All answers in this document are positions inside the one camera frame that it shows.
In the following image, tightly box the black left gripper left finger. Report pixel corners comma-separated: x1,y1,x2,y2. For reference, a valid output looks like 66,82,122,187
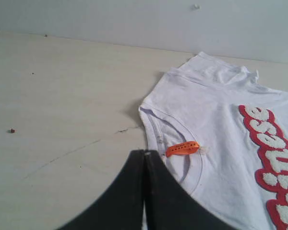
59,149,144,230

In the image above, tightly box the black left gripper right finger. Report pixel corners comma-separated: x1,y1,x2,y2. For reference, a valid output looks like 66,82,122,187
144,150,234,230

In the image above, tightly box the small white wall anchor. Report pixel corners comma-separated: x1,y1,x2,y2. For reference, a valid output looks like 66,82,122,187
193,4,200,10

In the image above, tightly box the white t-shirt red lettering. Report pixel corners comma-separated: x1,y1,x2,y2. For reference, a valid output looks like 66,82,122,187
139,53,288,230

